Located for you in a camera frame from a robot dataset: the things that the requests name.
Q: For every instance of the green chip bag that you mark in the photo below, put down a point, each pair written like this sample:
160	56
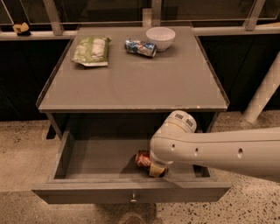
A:
92	52

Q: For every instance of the white ceramic bowl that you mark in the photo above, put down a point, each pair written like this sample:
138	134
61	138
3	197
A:
162	37

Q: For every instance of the grey cabinet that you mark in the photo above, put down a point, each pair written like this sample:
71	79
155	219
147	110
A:
178	78

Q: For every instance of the open grey top drawer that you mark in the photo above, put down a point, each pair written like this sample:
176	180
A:
101	169

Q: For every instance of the red coke can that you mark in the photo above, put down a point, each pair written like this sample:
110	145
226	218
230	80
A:
143	160

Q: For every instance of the small yellow object on ledge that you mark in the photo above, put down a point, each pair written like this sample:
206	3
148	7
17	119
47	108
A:
22	29

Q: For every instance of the metal drawer knob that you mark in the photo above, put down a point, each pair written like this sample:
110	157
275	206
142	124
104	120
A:
133	199

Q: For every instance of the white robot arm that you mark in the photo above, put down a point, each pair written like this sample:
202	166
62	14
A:
249	152

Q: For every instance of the blue crushed soda can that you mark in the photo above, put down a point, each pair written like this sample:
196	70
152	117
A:
140	47

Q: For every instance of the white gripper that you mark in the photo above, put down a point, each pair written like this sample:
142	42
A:
159	164

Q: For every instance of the metal window railing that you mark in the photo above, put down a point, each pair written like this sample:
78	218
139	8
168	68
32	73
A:
60	19

